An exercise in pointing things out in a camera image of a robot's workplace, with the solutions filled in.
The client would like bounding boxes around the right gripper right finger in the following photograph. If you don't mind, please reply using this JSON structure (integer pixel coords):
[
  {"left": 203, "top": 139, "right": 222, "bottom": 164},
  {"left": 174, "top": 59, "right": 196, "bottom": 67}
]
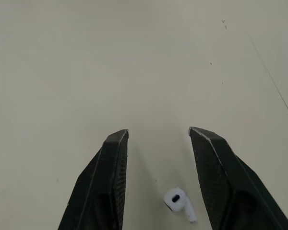
[{"left": 188, "top": 126, "right": 288, "bottom": 230}]

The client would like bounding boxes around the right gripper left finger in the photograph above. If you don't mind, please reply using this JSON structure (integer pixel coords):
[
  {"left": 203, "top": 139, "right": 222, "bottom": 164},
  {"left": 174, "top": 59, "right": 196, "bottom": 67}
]
[{"left": 58, "top": 129, "right": 130, "bottom": 230}]

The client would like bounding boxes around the white earbud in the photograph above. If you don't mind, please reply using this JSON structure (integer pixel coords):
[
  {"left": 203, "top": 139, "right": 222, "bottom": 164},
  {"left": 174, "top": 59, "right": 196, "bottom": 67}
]
[{"left": 163, "top": 187, "right": 198, "bottom": 224}]

